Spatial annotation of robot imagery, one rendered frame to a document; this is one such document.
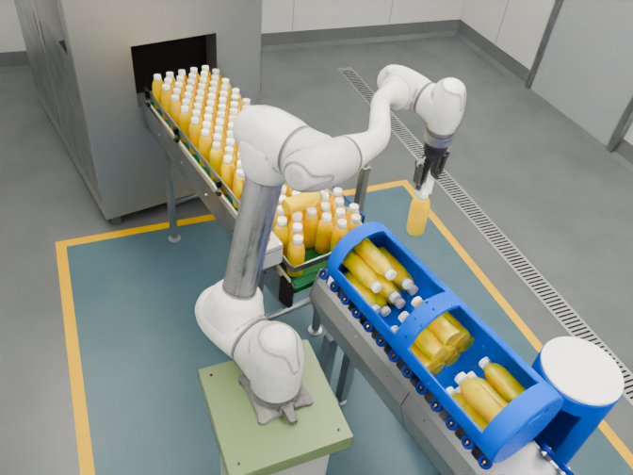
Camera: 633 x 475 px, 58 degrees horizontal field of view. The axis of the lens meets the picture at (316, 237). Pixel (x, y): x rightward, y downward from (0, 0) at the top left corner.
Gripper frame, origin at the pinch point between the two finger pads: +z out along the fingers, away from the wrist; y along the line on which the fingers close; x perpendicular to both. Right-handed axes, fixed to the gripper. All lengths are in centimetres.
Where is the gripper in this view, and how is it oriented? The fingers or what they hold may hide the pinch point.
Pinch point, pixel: (424, 187)
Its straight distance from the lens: 199.8
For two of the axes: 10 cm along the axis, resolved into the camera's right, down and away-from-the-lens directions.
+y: 8.3, -3.9, 3.9
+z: -0.5, 6.5, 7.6
